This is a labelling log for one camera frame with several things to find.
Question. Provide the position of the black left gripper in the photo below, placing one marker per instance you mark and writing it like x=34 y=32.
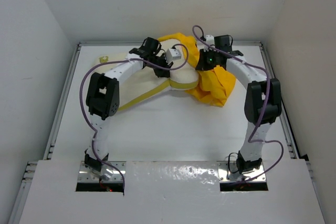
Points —
x=163 y=72

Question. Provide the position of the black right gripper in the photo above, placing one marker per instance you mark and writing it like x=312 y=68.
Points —
x=203 y=65

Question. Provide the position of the cream quilted pillow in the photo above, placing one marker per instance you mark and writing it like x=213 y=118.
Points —
x=145 y=84

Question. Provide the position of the yellow pillowcase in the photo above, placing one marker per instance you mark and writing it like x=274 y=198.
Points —
x=211 y=87

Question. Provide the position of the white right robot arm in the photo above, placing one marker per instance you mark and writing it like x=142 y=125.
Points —
x=263 y=95

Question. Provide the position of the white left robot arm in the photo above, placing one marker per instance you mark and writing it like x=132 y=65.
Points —
x=100 y=93

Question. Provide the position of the white front cover board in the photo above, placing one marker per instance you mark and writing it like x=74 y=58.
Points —
x=171 y=192

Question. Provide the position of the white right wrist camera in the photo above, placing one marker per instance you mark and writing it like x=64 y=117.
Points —
x=209 y=40

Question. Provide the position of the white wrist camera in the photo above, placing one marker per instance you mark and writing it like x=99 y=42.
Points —
x=173 y=54
x=209 y=40

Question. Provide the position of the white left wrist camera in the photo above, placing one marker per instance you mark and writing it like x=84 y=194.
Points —
x=173 y=54

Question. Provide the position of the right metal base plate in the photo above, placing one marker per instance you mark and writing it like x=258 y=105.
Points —
x=225 y=175

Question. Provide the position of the metal base plate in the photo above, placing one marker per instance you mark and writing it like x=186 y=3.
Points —
x=107 y=174
x=225 y=175

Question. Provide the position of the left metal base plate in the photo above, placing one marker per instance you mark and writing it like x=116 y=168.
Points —
x=107 y=174

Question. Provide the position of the aluminium table frame rail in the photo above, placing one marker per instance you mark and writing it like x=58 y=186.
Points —
x=171 y=127

